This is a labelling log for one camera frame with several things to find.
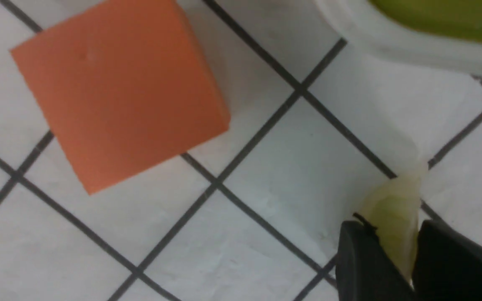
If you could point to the orange foam cube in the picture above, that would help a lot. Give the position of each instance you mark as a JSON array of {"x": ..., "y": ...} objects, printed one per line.
[{"x": 123, "y": 87}]

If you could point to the green lid white box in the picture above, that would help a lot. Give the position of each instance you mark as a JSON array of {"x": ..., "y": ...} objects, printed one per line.
[{"x": 368, "y": 29}]

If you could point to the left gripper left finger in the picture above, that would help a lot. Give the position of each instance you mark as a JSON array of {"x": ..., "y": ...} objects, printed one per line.
[{"x": 363, "y": 270}]

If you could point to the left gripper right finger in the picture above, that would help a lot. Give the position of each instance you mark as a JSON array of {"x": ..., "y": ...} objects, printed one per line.
[{"x": 448, "y": 266}]

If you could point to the white grid tablecloth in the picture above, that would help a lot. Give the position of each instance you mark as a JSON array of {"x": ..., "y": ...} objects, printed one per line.
[{"x": 254, "y": 214}]

